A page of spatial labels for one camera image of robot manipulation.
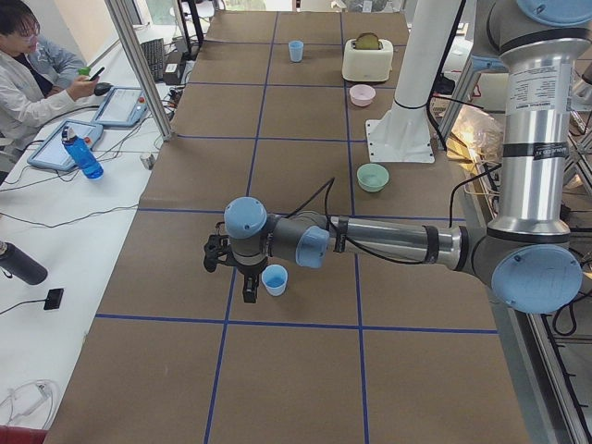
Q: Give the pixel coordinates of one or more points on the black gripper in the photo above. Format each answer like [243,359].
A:
[250,272]

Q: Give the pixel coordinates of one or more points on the light blue cup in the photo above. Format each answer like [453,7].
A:
[296,51]
[275,279]

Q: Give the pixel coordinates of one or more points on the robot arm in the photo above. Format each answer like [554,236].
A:
[522,254]

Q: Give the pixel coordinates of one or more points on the green bowl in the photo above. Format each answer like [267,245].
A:
[372,177]

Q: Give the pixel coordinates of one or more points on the small black square device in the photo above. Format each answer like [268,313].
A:
[53,299]

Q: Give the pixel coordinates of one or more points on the blue water bottle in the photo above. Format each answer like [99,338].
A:
[81,154]

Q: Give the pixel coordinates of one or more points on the far teach pendant tablet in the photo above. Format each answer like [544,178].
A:
[123,107]

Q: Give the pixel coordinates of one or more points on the teach pendant tablet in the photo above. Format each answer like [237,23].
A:
[123,107]
[52,154]

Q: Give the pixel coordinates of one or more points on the pink bowl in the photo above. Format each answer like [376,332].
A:
[362,95]

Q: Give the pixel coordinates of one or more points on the black box on desk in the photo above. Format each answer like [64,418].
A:
[174,68]

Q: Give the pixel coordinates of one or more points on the black thermos bottle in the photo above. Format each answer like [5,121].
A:
[18,264]

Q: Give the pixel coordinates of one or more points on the near teach pendant tablet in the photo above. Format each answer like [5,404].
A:
[52,154]

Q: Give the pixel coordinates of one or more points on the cream toaster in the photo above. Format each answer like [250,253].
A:
[367,65]

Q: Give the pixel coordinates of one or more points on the black keyboard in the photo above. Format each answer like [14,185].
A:
[154,53]

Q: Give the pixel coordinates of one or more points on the safety glasses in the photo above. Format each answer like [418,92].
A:
[32,404]

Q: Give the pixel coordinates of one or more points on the black smartphone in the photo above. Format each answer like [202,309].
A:
[97,74]

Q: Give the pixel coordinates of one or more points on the bread slice in toaster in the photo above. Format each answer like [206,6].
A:
[367,41]

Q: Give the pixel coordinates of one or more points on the seated person in white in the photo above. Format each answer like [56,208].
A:
[40,80]

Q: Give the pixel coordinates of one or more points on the aluminium frame post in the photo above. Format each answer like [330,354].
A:
[132,48]

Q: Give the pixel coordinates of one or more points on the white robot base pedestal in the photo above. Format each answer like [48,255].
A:
[402,135]

